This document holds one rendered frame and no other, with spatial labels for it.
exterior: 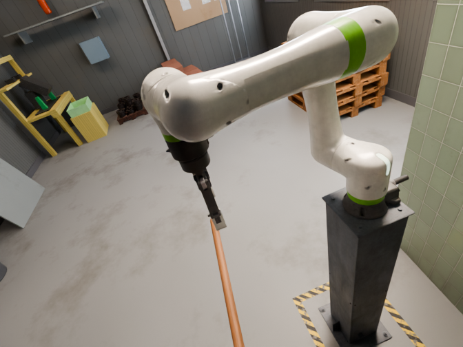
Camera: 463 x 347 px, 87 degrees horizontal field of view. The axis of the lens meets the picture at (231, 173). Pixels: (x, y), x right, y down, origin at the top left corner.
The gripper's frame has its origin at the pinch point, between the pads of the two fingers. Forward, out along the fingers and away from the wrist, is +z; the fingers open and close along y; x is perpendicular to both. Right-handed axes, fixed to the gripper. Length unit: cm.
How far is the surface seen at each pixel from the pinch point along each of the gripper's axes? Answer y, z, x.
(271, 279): 54, 146, -19
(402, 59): 217, 75, -288
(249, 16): 672, 21, -248
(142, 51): 673, 22, 46
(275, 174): 171, 140, -77
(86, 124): 510, 103, 205
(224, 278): -4.1, 27.7, 5.6
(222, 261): 2.6, 27.6, 4.8
